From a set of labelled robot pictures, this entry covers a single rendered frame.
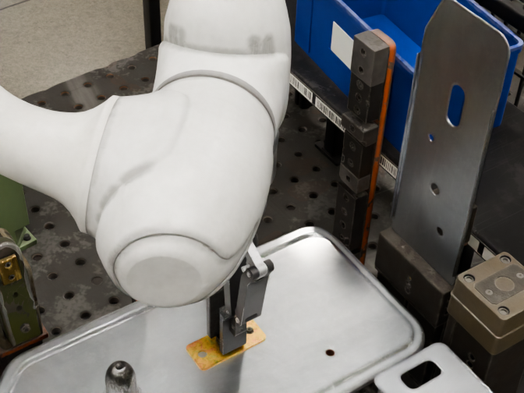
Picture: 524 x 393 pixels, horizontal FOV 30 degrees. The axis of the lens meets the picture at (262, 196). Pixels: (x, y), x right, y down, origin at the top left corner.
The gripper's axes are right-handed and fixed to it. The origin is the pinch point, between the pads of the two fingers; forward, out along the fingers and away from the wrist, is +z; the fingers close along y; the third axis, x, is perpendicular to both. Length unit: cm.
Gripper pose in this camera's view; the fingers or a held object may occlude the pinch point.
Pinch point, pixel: (226, 318)
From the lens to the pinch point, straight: 104.3
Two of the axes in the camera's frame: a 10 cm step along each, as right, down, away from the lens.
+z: -0.3, 7.3, 6.8
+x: 8.3, -3.6, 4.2
